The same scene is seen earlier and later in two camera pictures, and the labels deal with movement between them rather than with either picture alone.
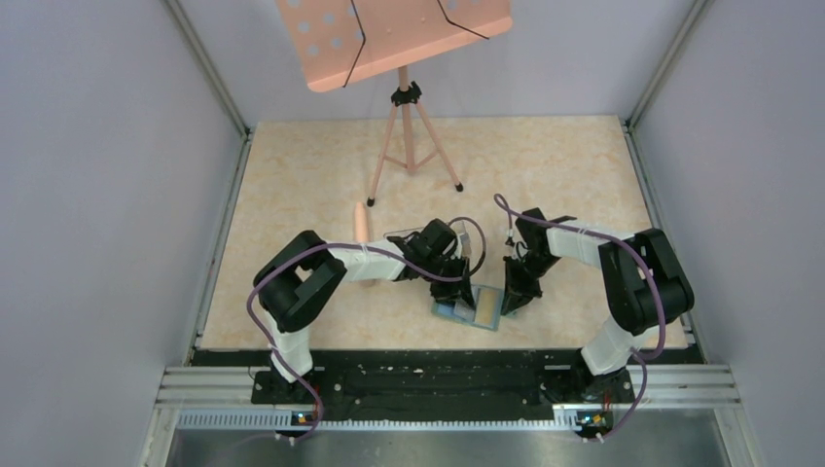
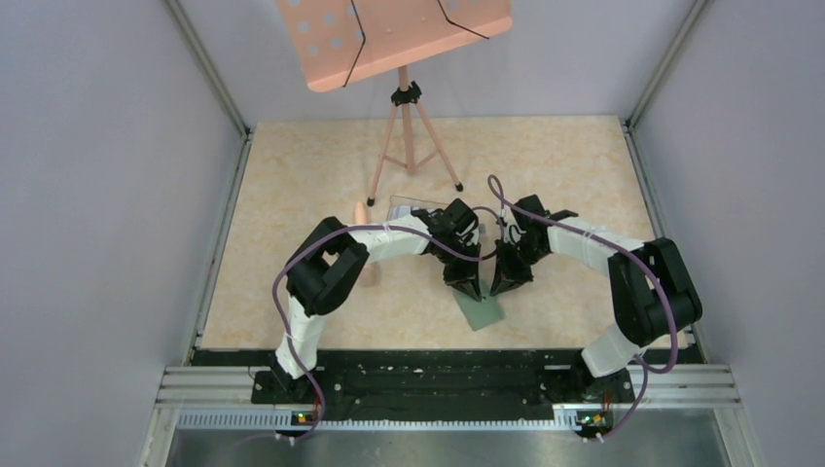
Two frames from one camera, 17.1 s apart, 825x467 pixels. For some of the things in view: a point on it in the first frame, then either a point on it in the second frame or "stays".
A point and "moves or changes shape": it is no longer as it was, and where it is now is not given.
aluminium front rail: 221,398 stays
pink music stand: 338,42 stays
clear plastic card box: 403,233 moves or changes shape
